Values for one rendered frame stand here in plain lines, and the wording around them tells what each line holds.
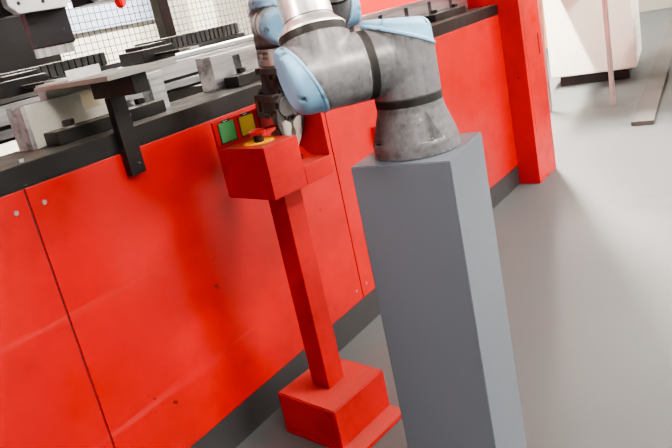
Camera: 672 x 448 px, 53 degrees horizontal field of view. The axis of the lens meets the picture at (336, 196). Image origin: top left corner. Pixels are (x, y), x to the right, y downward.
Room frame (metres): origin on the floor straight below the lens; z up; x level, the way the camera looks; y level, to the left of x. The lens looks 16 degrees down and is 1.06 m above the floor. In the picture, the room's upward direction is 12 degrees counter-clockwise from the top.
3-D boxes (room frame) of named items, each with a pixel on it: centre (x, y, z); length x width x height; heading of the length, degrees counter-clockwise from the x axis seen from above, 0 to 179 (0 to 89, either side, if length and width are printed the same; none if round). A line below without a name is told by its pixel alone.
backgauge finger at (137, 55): (2.00, 0.40, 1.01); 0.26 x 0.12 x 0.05; 52
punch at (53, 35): (1.56, 0.55, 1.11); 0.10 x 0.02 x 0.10; 142
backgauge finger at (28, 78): (1.67, 0.66, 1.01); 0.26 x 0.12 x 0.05; 52
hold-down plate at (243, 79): (2.00, 0.12, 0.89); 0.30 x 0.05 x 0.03; 142
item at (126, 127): (1.45, 0.40, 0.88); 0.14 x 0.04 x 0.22; 52
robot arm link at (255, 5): (1.57, 0.07, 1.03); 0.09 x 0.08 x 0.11; 12
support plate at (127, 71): (1.47, 0.43, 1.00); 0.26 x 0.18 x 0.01; 52
